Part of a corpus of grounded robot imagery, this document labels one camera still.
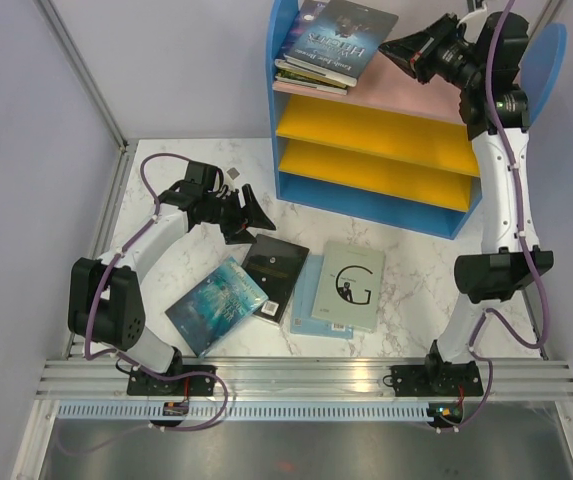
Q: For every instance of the right aluminium frame post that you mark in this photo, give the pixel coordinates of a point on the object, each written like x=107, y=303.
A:
x=538, y=13

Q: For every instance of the teal blue book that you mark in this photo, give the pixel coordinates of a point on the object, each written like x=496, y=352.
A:
x=216, y=306

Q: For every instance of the blue shelf with coloured boards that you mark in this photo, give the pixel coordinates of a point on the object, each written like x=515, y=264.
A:
x=390, y=151

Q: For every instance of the yellow paperback book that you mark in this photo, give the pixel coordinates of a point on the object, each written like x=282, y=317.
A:
x=284, y=65

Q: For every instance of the grey book with G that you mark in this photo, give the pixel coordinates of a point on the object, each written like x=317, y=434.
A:
x=349, y=286

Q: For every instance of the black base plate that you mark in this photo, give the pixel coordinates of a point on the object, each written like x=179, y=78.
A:
x=200, y=383
x=450, y=380

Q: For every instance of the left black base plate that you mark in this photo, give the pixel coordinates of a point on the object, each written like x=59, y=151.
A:
x=200, y=383

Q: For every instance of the light blue thin book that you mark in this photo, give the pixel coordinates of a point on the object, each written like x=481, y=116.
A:
x=302, y=322

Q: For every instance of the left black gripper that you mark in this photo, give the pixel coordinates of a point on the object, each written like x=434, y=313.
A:
x=250, y=215

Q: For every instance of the left aluminium frame post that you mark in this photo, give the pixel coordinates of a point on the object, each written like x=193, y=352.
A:
x=63, y=37

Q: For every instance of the dark Wuthering Heights book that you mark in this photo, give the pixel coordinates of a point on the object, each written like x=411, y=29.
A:
x=341, y=41

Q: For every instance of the purple Robinson Crusoe book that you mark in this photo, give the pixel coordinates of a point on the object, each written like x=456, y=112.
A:
x=308, y=13

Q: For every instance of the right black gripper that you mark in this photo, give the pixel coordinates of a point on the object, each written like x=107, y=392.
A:
x=416, y=50

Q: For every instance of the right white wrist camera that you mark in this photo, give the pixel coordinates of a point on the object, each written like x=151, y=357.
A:
x=476, y=11

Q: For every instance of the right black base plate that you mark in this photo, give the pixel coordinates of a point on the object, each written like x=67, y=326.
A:
x=450, y=380

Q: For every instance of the aluminium frame post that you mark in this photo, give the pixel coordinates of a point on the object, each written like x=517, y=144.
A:
x=538, y=13
x=63, y=37

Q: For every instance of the light blue slotted cable duct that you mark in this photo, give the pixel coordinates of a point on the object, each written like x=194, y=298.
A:
x=237, y=410

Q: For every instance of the black notebook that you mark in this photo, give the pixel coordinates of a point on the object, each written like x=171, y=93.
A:
x=275, y=265

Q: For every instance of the green gold fantasy book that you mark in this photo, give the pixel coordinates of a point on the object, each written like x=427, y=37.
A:
x=299, y=80

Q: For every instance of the aluminium mounting rail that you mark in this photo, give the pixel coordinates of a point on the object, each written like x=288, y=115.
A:
x=335, y=379

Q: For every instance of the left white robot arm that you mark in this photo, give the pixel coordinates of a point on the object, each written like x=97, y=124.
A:
x=105, y=300

